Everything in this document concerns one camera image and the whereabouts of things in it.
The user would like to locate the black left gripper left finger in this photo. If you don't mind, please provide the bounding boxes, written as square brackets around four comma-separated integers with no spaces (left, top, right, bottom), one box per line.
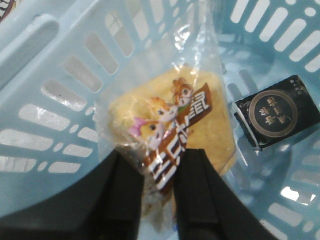
[0,150,144,240]

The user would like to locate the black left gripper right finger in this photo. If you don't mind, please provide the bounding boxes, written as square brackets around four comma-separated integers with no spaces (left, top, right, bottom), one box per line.
[174,149,275,240]

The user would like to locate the bagged yellow bread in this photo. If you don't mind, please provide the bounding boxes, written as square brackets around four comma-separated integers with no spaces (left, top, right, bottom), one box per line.
[94,23,236,219]

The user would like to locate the light blue plastic basket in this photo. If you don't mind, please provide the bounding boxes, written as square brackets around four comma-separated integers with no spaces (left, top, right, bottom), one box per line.
[0,0,320,240]

